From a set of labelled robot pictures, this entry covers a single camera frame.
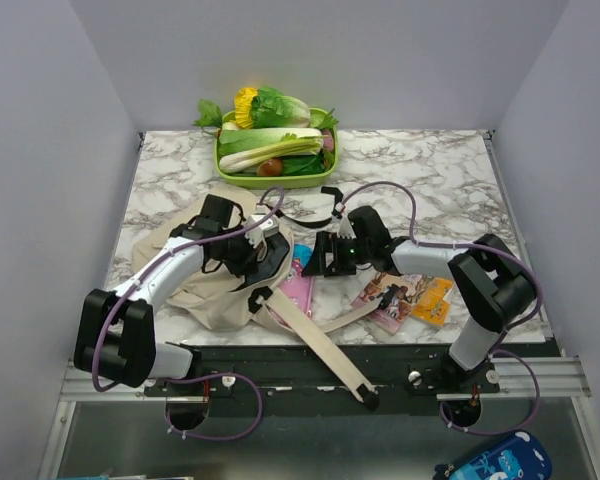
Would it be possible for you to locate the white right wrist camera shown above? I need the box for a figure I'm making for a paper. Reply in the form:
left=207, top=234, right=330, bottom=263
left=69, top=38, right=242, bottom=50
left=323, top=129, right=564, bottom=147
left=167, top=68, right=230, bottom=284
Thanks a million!
left=332, top=203, right=355, bottom=240

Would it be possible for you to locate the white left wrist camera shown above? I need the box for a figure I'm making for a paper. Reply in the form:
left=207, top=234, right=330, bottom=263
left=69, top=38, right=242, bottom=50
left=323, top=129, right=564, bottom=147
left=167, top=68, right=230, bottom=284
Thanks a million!
left=245, top=214, right=279, bottom=249

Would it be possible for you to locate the green vegetable tray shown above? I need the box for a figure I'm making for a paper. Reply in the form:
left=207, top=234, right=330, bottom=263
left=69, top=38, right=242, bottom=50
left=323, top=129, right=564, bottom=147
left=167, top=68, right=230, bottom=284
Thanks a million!
left=215, top=108, right=338, bottom=189

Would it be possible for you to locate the yellow corn flower vegetable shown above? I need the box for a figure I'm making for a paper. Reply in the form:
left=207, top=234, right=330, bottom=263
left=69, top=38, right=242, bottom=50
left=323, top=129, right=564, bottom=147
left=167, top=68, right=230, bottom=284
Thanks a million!
left=234, top=87, right=258, bottom=129

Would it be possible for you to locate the pink fairy book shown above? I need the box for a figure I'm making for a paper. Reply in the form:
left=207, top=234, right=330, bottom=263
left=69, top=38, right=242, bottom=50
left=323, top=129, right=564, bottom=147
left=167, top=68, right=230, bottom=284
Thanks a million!
left=352, top=273, right=435, bottom=335

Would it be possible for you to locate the napa cabbage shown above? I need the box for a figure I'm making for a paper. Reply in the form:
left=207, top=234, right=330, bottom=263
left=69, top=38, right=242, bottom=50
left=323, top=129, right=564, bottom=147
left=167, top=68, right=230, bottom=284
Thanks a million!
left=216, top=127, right=325, bottom=174

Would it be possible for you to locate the orange yellow book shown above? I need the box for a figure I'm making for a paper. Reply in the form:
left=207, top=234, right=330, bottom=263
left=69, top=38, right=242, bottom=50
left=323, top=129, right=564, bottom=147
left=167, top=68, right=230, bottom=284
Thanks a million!
left=411, top=278, right=454, bottom=329

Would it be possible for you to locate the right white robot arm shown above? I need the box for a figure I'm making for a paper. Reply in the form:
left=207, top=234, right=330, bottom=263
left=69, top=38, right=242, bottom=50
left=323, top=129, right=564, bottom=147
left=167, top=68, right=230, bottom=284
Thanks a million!
left=302, top=206, right=541, bottom=392

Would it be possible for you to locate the aluminium frame rail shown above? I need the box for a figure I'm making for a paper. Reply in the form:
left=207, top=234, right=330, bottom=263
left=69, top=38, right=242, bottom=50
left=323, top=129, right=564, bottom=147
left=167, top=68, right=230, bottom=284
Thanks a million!
left=39, top=345, right=600, bottom=479

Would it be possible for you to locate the green leafy lettuce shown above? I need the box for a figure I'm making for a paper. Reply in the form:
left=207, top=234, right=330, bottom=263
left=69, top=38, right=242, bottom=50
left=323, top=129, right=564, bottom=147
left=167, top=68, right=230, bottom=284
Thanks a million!
left=250, top=86, right=311, bottom=128

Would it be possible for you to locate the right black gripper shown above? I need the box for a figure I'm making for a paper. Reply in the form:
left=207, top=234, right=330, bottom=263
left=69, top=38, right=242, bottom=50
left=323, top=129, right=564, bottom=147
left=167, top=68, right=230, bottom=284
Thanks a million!
left=301, top=231, right=372, bottom=277

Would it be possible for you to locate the beige canvas backpack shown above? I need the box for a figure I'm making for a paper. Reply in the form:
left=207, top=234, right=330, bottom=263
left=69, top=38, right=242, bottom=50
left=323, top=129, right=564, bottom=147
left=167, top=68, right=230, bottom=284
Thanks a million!
left=129, top=185, right=381, bottom=412

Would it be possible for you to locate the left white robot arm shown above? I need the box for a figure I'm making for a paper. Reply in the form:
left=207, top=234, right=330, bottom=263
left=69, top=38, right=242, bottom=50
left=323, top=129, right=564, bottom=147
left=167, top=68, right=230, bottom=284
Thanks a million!
left=74, top=195, right=272, bottom=395

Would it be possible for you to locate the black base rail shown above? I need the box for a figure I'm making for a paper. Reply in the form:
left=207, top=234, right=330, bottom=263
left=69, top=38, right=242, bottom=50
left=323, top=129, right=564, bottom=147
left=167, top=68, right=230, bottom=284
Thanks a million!
left=135, top=342, right=561, bottom=417

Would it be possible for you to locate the blue pencil case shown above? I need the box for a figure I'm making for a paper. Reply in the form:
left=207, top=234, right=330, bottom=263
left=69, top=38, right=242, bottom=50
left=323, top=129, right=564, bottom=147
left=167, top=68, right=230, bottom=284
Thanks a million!
left=433, top=430, right=553, bottom=480

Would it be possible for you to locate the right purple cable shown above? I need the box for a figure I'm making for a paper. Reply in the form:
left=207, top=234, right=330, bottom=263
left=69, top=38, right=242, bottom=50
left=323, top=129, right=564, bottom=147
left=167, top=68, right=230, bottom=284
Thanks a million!
left=332, top=180, right=545, bottom=436

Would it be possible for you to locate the brown mushroom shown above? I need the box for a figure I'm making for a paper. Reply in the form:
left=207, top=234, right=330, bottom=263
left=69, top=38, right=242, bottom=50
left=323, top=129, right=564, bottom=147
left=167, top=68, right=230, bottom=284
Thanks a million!
left=256, top=158, right=284, bottom=177

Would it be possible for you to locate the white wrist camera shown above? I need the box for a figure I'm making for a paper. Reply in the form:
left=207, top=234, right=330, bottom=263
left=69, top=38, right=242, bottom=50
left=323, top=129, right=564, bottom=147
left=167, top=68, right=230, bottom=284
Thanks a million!
left=245, top=214, right=279, bottom=249
left=332, top=203, right=355, bottom=240

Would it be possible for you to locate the pink pencil case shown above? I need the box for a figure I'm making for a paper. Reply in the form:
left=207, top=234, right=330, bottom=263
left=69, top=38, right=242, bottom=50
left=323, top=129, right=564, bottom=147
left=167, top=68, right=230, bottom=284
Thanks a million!
left=279, top=244, right=314, bottom=317

